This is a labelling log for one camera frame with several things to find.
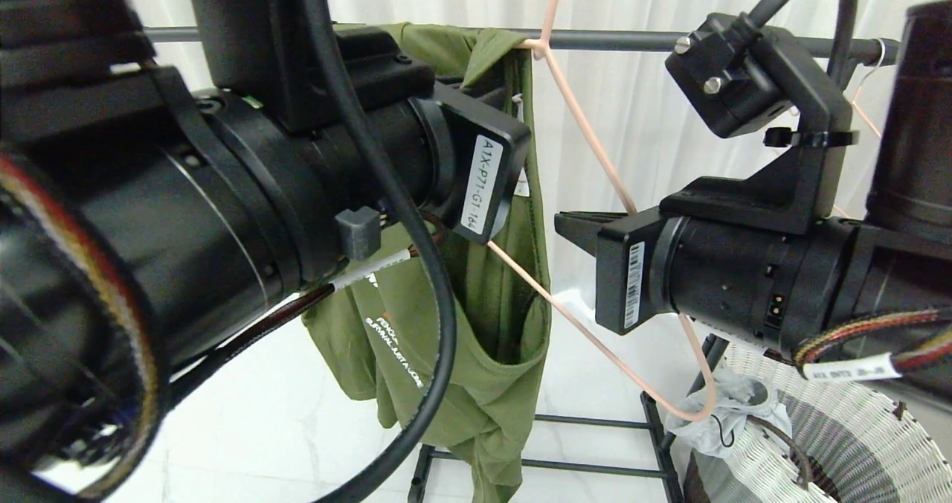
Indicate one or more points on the green long-sleeved shirt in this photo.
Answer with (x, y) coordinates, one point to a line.
(491, 384)

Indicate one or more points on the pale grey shorts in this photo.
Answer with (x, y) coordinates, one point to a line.
(744, 406)

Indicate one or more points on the pink clothes hanger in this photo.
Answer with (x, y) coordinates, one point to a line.
(587, 135)
(866, 118)

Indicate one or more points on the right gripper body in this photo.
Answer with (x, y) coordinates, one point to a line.
(729, 280)

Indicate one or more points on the white laundry basket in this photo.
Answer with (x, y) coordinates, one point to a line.
(855, 443)

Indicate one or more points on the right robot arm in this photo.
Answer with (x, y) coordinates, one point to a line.
(915, 116)

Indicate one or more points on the white curtain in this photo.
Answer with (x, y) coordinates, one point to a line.
(632, 101)

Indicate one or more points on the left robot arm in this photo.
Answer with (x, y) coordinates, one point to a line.
(44, 79)

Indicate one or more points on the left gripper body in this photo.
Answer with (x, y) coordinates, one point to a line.
(223, 213)

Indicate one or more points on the black clothes rack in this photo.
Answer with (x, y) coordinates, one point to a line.
(595, 39)

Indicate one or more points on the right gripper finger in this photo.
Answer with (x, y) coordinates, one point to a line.
(587, 224)

